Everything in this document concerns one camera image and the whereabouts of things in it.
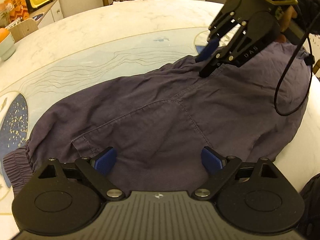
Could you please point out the purple pants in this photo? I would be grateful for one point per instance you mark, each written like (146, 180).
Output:
(162, 110)

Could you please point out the white side cabinet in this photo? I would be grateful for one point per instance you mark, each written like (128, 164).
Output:
(53, 12)

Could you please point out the person's right forearm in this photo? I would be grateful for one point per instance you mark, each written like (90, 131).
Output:
(307, 5)

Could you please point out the orange egg-shaped toy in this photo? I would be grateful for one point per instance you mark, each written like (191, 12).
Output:
(3, 35)

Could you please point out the person's right hand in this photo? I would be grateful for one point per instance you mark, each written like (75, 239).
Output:
(286, 17)

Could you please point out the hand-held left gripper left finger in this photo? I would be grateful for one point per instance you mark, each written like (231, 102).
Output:
(106, 161)

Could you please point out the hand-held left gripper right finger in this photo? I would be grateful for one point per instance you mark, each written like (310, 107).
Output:
(212, 161)

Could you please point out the pink garment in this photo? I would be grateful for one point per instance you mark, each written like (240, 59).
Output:
(140, 0)

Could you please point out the orange snack bag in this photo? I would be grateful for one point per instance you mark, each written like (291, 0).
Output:
(17, 7)

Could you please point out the pale green cup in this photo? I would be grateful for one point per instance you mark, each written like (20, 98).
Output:
(6, 47)

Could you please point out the round blue mat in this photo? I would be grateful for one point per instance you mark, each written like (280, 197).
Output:
(38, 18)

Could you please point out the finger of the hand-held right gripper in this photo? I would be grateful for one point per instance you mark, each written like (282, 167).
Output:
(208, 50)
(207, 71)

